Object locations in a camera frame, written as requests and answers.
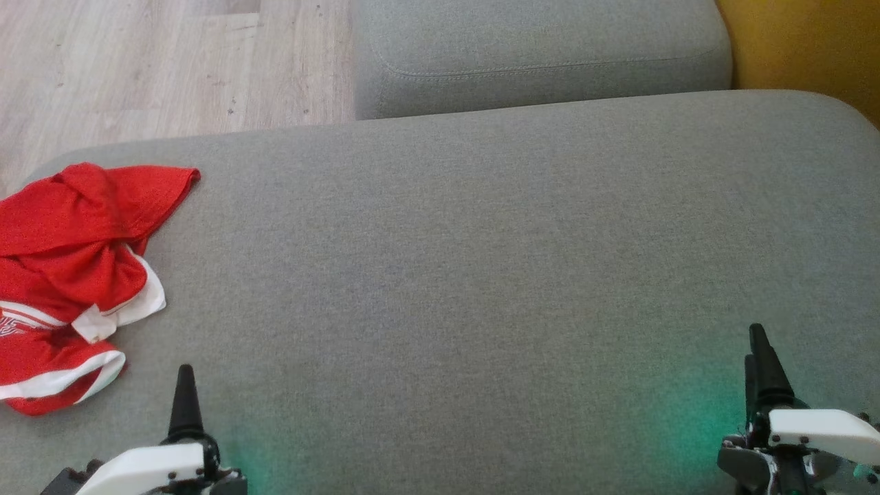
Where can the large grey sofa seat cushion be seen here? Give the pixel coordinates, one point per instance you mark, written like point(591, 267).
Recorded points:
point(454, 289)

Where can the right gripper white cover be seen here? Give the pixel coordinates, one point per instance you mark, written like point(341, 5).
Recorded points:
point(818, 430)

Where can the yellow sofa back cushion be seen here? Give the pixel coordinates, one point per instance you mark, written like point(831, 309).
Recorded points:
point(804, 48)

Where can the red shorts with white trim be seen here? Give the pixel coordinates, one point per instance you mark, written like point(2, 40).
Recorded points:
point(75, 220)

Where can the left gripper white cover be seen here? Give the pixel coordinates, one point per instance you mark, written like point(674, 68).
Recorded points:
point(148, 471)

